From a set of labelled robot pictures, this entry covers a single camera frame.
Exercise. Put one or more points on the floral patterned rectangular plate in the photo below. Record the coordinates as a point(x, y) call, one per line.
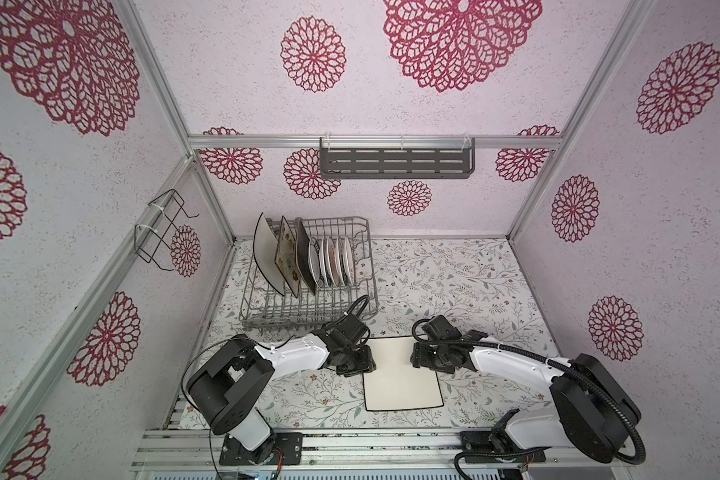
point(285, 257)

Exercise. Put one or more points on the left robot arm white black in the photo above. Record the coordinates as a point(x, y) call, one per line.
point(226, 388)

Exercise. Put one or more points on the grey wire dish rack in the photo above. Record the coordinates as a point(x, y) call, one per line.
point(262, 308)

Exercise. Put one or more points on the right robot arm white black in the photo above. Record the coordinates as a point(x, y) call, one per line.
point(584, 407)

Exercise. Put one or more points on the black wire wall holder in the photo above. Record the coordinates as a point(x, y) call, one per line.
point(168, 242)

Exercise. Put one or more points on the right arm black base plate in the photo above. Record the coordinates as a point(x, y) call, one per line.
point(486, 446)

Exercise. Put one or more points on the white round plate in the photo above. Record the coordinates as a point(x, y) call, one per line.
point(335, 259)
point(324, 264)
point(314, 261)
point(347, 261)

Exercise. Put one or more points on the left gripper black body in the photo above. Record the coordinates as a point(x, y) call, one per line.
point(357, 355)

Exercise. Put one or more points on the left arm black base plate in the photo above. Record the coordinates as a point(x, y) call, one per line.
point(284, 449)

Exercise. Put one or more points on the aluminium mounting rail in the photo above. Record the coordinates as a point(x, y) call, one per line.
point(339, 432)

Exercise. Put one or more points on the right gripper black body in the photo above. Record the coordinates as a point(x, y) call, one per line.
point(440, 366)

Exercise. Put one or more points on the grey slotted wall shelf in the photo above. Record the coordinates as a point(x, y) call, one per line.
point(400, 163)

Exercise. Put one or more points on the white square plate black rim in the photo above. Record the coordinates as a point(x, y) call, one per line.
point(395, 384)

